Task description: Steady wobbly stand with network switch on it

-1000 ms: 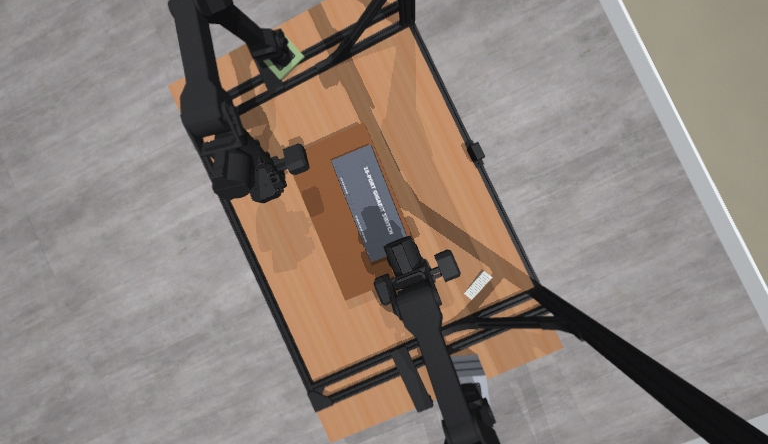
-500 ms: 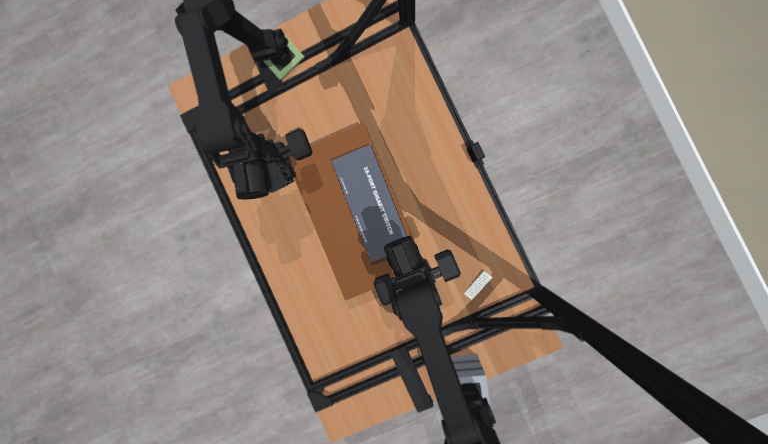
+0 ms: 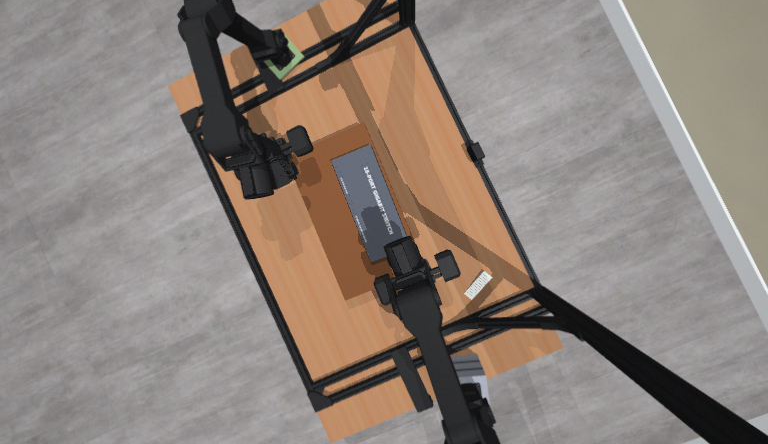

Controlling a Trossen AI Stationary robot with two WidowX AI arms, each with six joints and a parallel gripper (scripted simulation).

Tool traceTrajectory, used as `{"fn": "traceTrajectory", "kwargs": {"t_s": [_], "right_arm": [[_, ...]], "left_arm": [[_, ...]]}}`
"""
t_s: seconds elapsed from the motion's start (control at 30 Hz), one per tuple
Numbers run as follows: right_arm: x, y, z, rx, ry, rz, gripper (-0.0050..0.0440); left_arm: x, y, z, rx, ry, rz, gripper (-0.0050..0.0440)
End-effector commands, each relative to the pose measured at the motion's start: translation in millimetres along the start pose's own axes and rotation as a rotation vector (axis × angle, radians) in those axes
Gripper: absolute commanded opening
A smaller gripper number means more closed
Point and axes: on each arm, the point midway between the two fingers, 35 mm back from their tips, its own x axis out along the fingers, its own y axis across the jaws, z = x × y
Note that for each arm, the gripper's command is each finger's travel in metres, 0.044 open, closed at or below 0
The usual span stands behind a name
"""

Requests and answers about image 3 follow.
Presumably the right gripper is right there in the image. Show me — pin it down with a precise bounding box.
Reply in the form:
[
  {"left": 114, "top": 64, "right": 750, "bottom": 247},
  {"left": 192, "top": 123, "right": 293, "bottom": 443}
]
[{"left": 259, "top": 125, "right": 314, "bottom": 163}]

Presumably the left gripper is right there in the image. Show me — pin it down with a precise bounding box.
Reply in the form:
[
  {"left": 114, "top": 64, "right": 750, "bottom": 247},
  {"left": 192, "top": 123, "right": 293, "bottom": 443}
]
[{"left": 374, "top": 249, "right": 461, "bottom": 306}]

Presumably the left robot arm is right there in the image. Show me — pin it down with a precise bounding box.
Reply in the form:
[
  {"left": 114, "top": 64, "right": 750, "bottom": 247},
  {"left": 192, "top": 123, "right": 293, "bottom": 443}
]
[{"left": 383, "top": 236, "right": 500, "bottom": 444}]

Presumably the dark grey network switch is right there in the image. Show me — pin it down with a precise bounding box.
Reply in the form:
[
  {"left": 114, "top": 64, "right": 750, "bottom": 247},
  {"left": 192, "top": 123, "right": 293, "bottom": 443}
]
[{"left": 331, "top": 144, "right": 407, "bottom": 262}]

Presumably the brown wooden stand with grey legs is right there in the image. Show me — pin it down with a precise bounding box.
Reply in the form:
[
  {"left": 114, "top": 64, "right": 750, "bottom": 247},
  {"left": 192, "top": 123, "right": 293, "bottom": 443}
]
[{"left": 289, "top": 123, "right": 416, "bottom": 300}]

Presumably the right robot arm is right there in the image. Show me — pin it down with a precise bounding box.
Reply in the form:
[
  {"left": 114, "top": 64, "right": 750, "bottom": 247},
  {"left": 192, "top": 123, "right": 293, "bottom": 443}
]
[{"left": 177, "top": 0, "right": 299, "bottom": 200}]

